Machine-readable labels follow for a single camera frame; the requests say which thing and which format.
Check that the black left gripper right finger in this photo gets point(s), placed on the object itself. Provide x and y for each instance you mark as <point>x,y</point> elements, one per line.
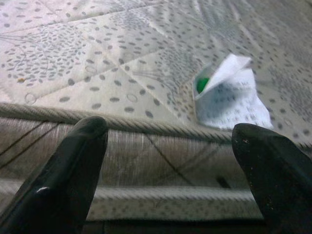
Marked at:
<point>275,170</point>

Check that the grey patterned mattress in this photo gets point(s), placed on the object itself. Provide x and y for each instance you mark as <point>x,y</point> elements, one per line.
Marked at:
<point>122,48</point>

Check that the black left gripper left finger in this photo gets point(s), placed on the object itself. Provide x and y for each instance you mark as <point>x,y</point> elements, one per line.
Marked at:
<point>61,170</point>

